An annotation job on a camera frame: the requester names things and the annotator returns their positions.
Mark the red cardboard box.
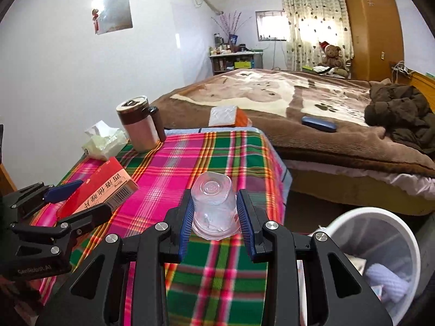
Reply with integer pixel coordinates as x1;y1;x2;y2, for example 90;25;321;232
56;157;139;221

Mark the clear plastic cup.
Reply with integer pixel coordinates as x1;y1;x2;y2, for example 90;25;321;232
191;171;240;241

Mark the white foam sheet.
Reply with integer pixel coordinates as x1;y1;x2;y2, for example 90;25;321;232
365;264;409;303

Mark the white trash bin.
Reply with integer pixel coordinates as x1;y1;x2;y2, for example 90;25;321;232
297;207;421;325

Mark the plaid tablecloth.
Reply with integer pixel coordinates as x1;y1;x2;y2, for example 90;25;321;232
30;130;294;326

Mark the soft tissue pack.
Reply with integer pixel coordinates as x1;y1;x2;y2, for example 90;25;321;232
82;121;128;161

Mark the brown beige lidded mug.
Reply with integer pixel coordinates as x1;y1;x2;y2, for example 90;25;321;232
116;96;167;152

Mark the brown bear blanket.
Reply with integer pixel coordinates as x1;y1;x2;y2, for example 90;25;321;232
154;69;434;177

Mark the orange white tissue box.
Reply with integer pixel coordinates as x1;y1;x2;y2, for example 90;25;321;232
208;105;252;127

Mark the dark brown jacket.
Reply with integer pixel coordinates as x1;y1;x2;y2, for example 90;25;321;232
364;83;434;158

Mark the cluttered shelf desk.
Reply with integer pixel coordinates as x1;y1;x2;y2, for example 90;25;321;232
209;34;263;75

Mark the teddy bear with hat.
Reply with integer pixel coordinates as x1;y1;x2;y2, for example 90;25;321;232
319;41;349;78

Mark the dried branches vase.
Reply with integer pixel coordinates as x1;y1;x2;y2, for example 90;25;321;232
212;10;251;46

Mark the floral curtain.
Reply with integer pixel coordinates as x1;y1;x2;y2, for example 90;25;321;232
282;0;354;71

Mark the wooden wardrobe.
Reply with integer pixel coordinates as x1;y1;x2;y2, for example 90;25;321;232
346;0;404;81

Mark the wall poster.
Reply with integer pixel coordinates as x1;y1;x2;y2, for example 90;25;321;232
91;0;133;35

